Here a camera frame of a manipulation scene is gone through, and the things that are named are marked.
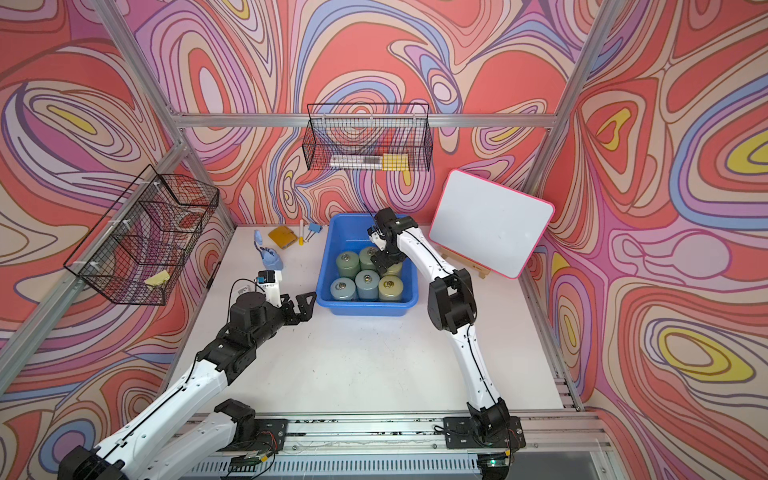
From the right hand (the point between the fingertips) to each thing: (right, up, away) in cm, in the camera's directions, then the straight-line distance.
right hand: (394, 267), depth 100 cm
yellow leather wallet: (-43, +11, +15) cm, 47 cm away
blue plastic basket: (-17, +13, +13) cm, 25 cm away
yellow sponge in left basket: (-58, -1, -28) cm, 65 cm away
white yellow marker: (-36, +10, +15) cm, 40 cm away
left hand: (-24, -7, -21) cm, 33 cm away
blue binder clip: (-32, +15, +19) cm, 40 cm away
